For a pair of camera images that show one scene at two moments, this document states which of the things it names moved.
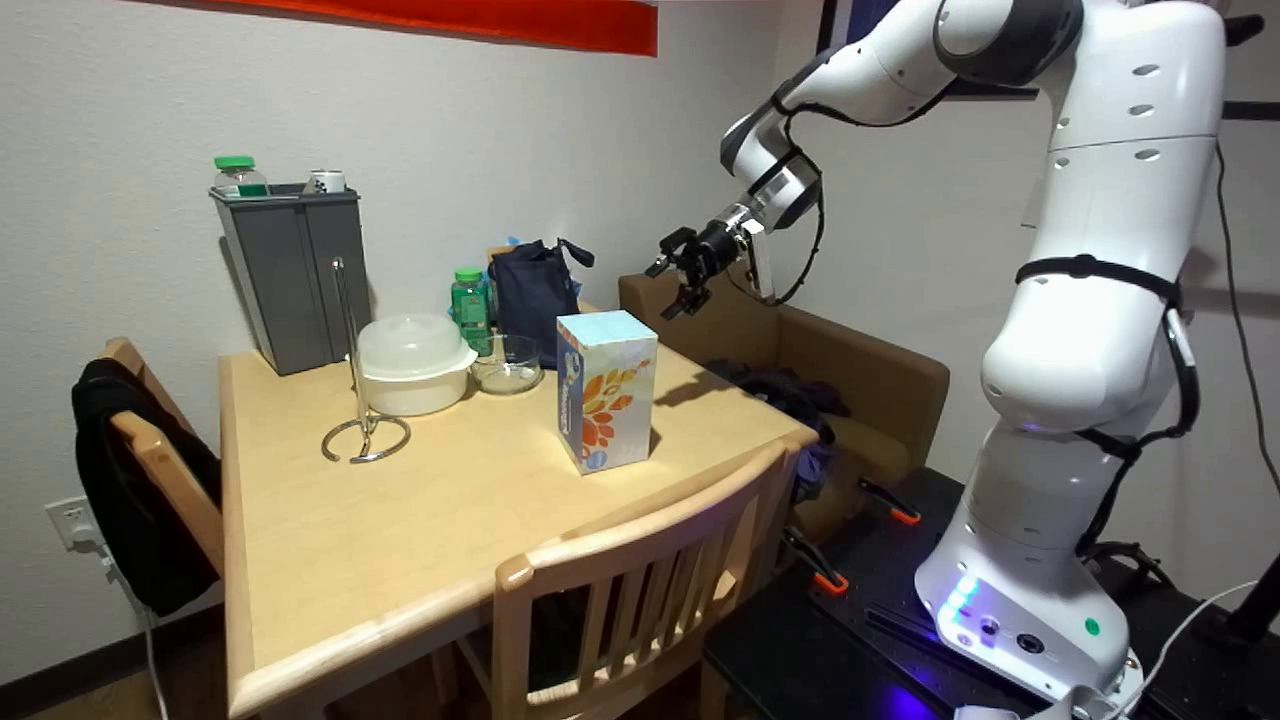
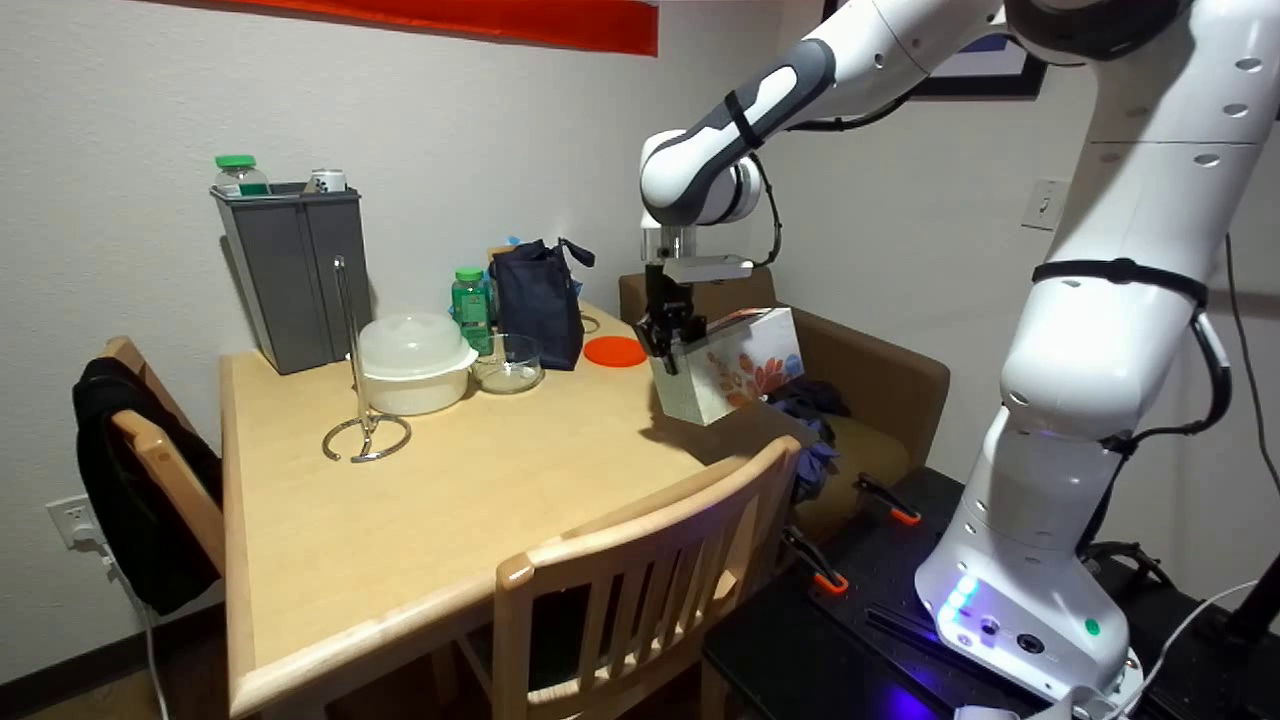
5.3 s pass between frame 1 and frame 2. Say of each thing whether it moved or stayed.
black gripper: moved
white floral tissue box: moved
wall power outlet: stayed
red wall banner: stayed
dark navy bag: stayed
